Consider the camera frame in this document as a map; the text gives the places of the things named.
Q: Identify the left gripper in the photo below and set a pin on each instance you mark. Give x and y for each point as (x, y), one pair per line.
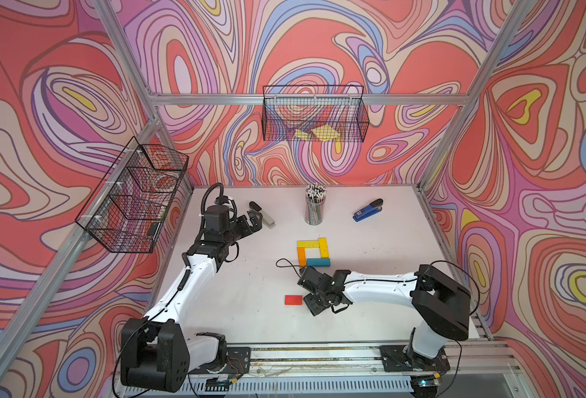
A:
(254, 225)

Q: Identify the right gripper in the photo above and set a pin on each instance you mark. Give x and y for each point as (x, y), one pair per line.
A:
(311, 306)

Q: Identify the teal block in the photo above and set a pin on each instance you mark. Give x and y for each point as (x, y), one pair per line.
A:
(318, 262)

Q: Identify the yellow block vertical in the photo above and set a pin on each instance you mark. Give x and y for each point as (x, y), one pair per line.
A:
(323, 246)

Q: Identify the orange block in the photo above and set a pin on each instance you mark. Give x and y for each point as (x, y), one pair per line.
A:
(301, 255)

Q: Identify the yellow block horizontal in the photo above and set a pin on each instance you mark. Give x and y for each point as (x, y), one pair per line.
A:
(308, 244)

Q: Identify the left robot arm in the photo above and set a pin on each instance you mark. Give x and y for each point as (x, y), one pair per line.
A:
(156, 353)

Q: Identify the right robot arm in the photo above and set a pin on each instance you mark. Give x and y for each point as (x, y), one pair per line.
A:
(445, 305)

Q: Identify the red block left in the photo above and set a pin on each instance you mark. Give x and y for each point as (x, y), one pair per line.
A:
(293, 300)

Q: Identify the clear cup of pencils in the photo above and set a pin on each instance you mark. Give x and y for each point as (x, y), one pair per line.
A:
(315, 200)

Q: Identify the blue stapler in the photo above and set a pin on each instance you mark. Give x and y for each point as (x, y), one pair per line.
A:
(373, 208)

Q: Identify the yellow sticky notes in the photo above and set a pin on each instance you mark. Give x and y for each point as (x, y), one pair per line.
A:
(324, 133)

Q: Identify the grey stapler black handle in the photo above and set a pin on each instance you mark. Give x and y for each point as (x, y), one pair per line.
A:
(267, 220)

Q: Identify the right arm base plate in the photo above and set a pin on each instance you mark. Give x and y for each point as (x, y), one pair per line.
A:
(399, 358)

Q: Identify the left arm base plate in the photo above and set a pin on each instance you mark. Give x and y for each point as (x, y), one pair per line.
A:
(238, 362)

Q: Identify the black wire basket back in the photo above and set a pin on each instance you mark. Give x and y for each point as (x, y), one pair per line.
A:
(286, 108)

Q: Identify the black wire basket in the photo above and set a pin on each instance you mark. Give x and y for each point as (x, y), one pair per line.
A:
(127, 211)
(286, 108)

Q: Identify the black wire basket left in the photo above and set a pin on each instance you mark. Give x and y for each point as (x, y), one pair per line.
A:
(127, 211)

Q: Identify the aluminium rail front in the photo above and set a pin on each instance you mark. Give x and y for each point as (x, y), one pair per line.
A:
(360, 359)

